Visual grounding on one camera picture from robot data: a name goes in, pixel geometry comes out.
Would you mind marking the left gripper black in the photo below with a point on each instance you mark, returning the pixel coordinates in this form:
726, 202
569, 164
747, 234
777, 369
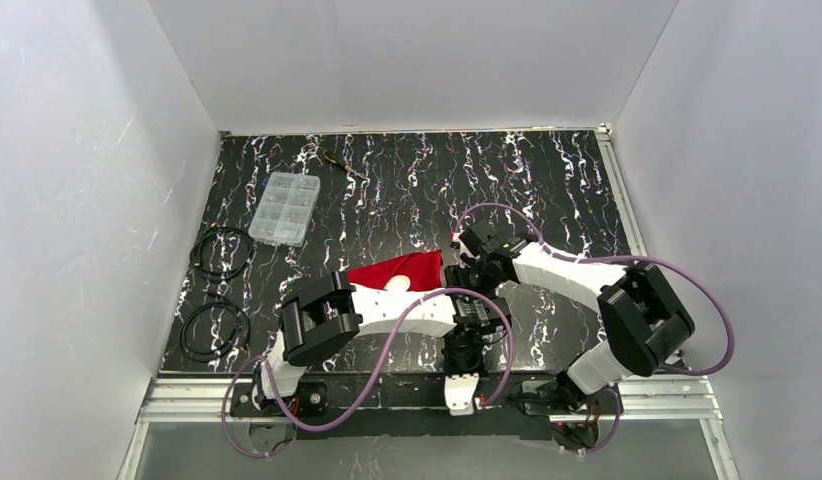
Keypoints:
464, 357

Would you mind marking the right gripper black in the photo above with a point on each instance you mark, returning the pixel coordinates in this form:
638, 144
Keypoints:
462, 275

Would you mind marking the red cloth napkin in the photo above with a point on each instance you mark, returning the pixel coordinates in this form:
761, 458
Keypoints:
423, 268

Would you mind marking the white ceramic spoon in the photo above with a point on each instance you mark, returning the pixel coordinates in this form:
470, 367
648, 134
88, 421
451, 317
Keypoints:
400, 283

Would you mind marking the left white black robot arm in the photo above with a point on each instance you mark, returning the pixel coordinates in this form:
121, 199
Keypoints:
322, 319

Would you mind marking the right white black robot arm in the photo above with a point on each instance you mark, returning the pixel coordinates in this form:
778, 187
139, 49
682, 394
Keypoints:
644, 319

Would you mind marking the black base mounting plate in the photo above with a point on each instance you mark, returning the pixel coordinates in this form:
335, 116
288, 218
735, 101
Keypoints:
412, 405

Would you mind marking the clear plastic compartment box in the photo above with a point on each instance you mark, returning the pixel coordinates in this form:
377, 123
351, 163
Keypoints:
285, 210

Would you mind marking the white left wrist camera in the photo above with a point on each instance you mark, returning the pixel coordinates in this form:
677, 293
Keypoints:
459, 392

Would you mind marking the aluminium frame rail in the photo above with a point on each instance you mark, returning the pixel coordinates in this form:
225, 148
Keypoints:
664, 427

